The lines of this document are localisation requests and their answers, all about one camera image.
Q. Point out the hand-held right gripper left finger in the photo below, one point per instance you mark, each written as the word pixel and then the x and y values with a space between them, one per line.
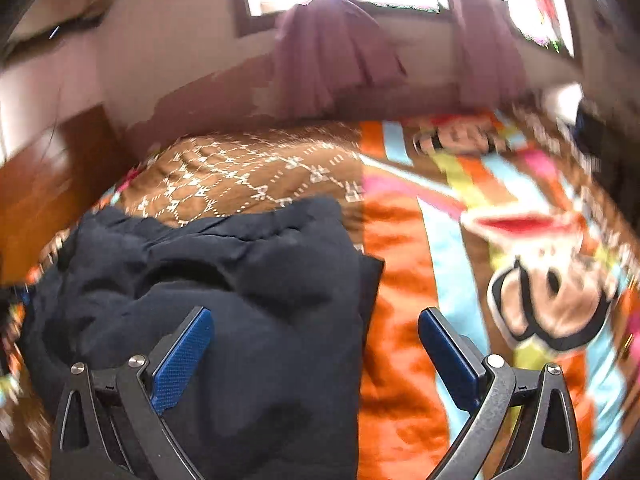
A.
pixel 180 365

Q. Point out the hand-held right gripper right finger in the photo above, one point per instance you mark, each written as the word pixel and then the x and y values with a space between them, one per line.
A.
pixel 450 360

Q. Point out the dark navy jacket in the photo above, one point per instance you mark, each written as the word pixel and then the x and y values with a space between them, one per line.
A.
pixel 275 310

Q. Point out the colourful printed blanket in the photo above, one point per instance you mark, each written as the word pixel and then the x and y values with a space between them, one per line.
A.
pixel 400 310

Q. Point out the brown patterned bedding cloth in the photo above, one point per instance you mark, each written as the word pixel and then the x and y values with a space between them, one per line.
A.
pixel 240 175

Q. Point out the wooden headboard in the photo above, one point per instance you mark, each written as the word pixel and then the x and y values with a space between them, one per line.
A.
pixel 45 200

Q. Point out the dark object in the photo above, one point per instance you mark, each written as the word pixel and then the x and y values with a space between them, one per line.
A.
pixel 597 145

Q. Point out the purple curtain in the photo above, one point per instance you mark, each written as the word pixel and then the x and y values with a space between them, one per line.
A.
pixel 485 50
pixel 330 55

